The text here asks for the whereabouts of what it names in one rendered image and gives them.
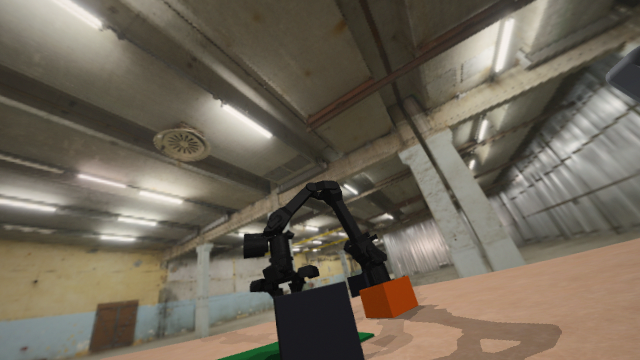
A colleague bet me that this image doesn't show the green circuit board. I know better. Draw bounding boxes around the green circuit board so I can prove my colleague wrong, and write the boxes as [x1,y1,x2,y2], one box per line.
[217,332,375,360]

